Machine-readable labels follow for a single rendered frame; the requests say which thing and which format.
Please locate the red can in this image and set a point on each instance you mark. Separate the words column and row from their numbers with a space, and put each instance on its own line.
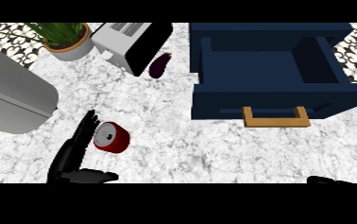
column 111, row 137

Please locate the dark purple eggplant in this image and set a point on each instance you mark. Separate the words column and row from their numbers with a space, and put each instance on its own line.
column 160, row 65

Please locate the grey toaster oven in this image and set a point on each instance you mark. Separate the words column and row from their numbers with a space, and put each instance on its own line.
column 131, row 45

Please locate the navy blue drawer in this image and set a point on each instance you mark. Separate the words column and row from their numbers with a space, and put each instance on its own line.
column 275, row 86

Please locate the green plant in grey pot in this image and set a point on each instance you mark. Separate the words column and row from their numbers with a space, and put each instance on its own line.
column 65, row 38

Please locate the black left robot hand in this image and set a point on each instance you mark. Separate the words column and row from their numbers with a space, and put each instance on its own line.
column 70, row 158

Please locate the navy blue cabinet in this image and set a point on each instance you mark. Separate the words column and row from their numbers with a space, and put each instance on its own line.
column 269, row 35

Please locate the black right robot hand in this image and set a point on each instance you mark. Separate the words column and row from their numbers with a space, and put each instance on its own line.
column 325, row 180

